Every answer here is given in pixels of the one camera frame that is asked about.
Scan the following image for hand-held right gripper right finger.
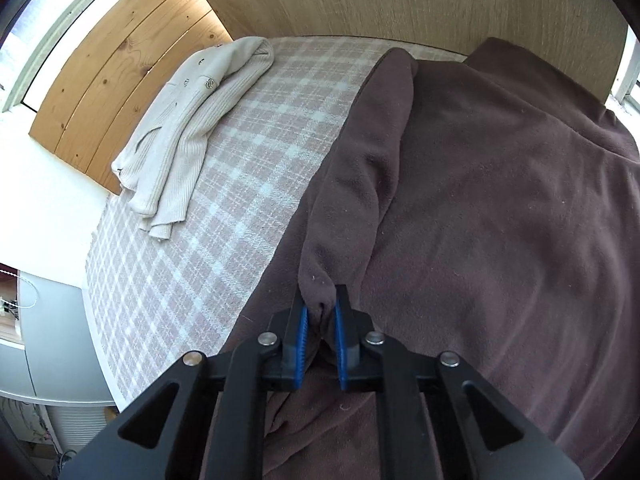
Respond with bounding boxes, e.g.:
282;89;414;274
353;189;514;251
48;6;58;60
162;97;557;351
334;285;583;480

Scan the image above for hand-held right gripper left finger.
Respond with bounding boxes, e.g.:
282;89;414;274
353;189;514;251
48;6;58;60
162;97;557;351
60;292;311;480

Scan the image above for brown fleece garment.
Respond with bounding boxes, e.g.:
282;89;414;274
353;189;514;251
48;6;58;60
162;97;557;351
205;37;640;480

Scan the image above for white ribbed heater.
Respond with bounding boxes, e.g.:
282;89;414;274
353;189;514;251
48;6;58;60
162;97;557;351
45;402;118;456

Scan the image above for grey cabinet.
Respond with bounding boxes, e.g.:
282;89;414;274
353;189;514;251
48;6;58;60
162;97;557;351
0;260;116;406

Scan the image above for cream knit cardigan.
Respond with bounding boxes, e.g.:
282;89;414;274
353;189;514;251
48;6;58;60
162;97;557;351
111;36;275;243

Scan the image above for pine wood panel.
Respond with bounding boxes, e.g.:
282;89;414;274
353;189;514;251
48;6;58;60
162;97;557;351
29;0;233;196

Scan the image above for pale wooden board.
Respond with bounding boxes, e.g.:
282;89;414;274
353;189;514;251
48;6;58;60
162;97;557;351
180;0;631;106

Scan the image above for white window frame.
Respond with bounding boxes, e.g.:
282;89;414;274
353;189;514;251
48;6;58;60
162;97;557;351
0;0;640;116

